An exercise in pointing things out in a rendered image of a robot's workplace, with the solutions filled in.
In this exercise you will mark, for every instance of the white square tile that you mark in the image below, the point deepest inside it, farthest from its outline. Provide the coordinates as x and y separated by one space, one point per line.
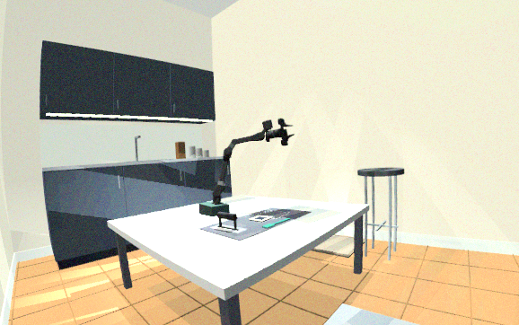
260 218

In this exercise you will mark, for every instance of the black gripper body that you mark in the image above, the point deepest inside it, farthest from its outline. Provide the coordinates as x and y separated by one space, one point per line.
279 132

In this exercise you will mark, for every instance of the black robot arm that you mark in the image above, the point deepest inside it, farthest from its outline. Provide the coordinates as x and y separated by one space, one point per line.
267 125

